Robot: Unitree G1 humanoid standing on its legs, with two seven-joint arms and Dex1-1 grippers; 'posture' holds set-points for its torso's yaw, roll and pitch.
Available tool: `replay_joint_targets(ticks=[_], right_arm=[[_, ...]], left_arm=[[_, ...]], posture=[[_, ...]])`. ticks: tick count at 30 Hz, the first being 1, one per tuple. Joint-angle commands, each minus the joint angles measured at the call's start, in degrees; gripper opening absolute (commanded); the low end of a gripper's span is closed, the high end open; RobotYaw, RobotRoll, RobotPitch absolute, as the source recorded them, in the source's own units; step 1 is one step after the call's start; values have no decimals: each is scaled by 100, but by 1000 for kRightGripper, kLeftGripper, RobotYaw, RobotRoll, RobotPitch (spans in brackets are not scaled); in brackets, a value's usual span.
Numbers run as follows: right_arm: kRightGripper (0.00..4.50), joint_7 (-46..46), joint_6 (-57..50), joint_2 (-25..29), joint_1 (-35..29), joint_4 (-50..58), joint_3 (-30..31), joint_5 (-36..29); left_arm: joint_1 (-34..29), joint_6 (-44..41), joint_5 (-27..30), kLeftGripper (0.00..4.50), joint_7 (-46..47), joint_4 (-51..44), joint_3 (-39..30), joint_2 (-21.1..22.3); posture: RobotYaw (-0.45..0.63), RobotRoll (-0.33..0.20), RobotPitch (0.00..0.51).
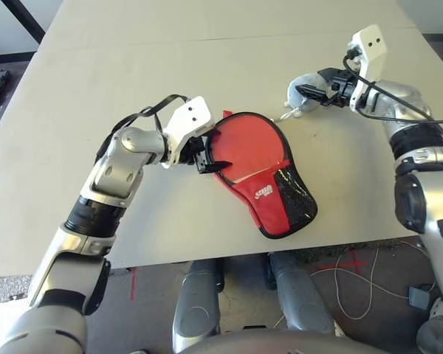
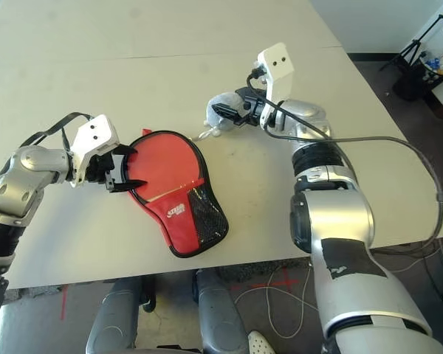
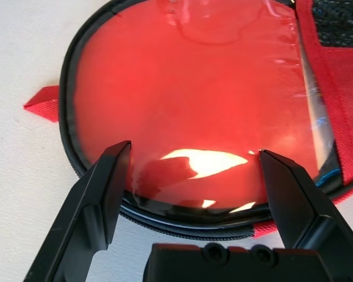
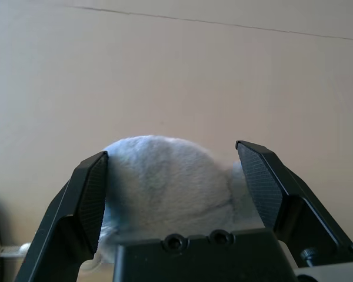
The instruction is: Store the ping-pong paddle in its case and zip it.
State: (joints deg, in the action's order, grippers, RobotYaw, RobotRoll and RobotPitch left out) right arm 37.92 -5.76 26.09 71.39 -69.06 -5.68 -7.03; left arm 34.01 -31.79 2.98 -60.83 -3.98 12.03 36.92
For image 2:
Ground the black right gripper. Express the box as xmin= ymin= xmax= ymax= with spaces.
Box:
xmin=212 ymin=86 xmax=271 ymax=128

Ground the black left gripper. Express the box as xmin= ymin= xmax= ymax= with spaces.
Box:
xmin=85 ymin=144 xmax=149 ymax=193

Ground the white blue plush keychain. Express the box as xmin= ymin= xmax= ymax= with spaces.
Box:
xmin=188 ymin=91 xmax=249 ymax=143

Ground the red black paddle case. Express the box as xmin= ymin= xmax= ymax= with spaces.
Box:
xmin=123 ymin=128 xmax=230 ymax=259

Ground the grey robot left leg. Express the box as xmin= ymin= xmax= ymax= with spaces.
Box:
xmin=86 ymin=278 xmax=156 ymax=354

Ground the grey robot leg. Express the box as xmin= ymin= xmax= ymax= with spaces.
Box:
xmin=86 ymin=278 xmax=156 ymax=354
xmin=195 ymin=268 xmax=250 ymax=354

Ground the grey speckled carpet piece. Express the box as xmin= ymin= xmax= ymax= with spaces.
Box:
xmin=5 ymin=285 xmax=66 ymax=299

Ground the dark speckled floor rug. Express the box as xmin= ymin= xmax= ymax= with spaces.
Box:
xmin=216 ymin=257 xmax=315 ymax=292

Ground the grey robot right leg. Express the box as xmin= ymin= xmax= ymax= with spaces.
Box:
xmin=195 ymin=268 xmax=250 ymax=354

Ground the red floor tape cross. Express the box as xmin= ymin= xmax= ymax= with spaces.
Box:
xmin=232 ymin=268 xmax=300 ymax=293

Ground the black bin with bottles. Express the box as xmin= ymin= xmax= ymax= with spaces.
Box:
xmin=393 ymin=53 xmax=443 ymax=103

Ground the black tripod stand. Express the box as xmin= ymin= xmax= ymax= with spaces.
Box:
xmin=380 ymin=10 xmax=443 ymax=71

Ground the white perforated clog shoe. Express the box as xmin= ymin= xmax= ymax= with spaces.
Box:
xmin=247 ymin=330 xmax=278 ymax=354

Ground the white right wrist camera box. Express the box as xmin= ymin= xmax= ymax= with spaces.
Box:
xmin=256 ymin=43 xmax=295 ymax=130

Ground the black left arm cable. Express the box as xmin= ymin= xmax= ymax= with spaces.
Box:
xmin=20 ymin=111 xmax=93 ymax=154

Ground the white floor cable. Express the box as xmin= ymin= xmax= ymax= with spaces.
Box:
xmin=235 ymin=265 xmax=319 ymax=339

